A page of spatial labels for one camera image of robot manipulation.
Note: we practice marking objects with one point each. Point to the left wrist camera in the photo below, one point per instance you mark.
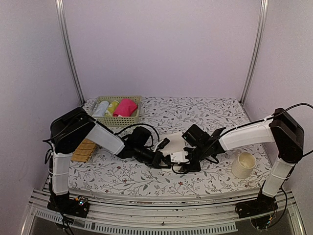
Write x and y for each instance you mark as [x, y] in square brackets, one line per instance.
[161, 145]

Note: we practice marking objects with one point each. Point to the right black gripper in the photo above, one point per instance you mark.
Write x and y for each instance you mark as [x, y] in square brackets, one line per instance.
[185, 168]

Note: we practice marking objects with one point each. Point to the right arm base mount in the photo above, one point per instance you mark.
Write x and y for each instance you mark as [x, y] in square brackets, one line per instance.
[262, 204]

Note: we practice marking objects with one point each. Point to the light blue rolled towel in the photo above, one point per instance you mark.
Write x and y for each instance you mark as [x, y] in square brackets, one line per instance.
[101, 109]

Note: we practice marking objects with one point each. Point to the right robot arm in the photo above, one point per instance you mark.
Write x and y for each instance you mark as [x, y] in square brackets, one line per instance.
[280, 129]

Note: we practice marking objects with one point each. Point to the pink towel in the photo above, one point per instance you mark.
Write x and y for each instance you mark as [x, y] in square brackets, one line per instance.
[125, 109]

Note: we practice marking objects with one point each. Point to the green patterned rolled towel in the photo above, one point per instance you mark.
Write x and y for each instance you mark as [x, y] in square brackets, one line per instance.
[111, 108]

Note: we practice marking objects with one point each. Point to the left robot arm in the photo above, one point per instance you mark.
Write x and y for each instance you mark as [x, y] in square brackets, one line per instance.
[77, 132]

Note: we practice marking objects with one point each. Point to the green plastic basket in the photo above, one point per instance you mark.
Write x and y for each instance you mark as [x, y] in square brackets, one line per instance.
[117, 121]

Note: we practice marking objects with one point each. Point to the aluminium frame post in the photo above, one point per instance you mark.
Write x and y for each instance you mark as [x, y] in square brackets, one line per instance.
[255, 52]
[66, 41]

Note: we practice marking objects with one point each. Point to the cream white towel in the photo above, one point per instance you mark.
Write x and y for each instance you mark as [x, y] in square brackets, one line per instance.
[177, 143]

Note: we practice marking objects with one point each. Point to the aluminium front rail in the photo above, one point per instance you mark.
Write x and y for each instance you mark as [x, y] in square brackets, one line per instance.
[211, 214]

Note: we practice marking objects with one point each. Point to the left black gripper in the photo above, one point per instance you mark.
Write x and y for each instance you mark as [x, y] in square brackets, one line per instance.
[156, 160]

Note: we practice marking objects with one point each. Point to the right aluminium frame post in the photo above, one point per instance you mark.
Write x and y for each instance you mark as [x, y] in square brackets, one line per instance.
[255, 52]

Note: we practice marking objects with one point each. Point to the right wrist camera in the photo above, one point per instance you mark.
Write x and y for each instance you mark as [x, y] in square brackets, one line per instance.
[180, 157]

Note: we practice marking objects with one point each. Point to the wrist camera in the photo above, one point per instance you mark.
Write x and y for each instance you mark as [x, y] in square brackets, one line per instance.
[180, 157]
[161, 145]

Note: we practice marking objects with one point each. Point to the left aluminium frame post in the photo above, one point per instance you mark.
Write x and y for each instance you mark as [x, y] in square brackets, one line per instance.
[66, 41]

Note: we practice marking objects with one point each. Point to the cream ribbed mug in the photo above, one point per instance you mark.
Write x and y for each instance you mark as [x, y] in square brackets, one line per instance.
[243, 165]

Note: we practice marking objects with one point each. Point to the woven bamboo tray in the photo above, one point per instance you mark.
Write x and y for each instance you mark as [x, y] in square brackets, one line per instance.
[84, 151]

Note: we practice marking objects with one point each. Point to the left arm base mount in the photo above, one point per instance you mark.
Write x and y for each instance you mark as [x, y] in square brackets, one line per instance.
[68, 206]

